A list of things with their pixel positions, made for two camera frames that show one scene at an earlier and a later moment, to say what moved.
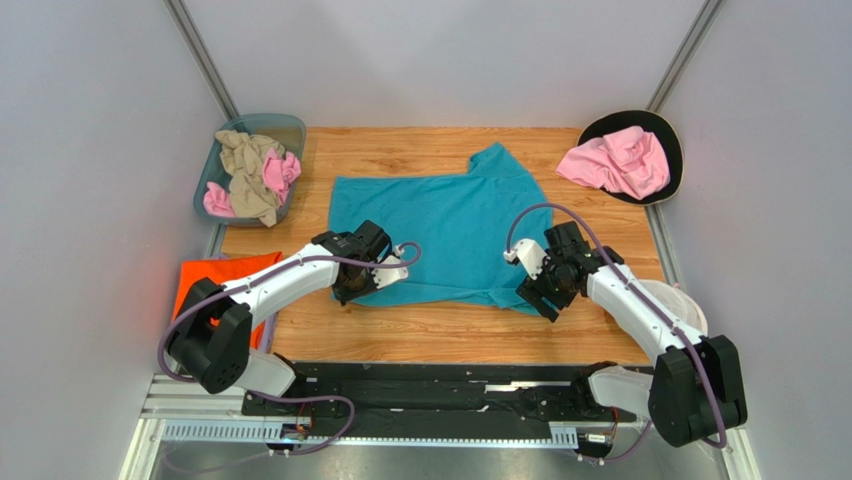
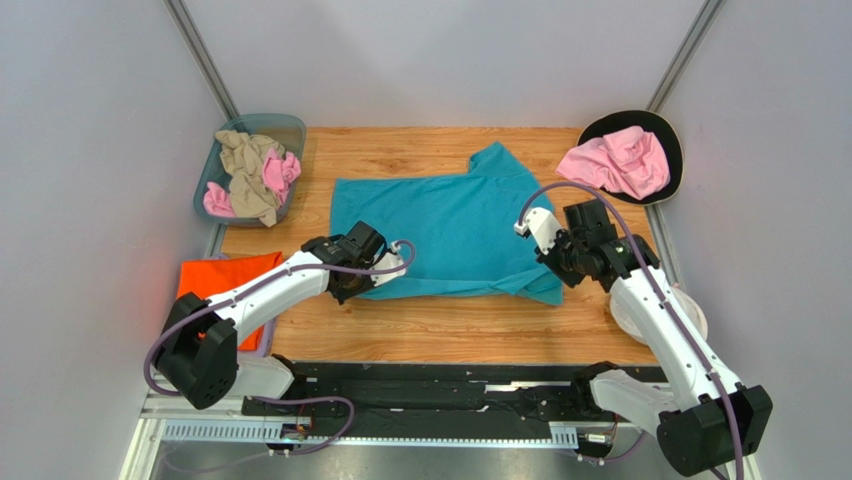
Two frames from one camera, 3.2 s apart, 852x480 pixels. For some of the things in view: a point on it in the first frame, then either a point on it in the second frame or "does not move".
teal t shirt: [460, 223] does not move
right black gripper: [536, 297] -> [559, 252]
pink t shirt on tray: [628, 159] does not move
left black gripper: [345, 296] does not move
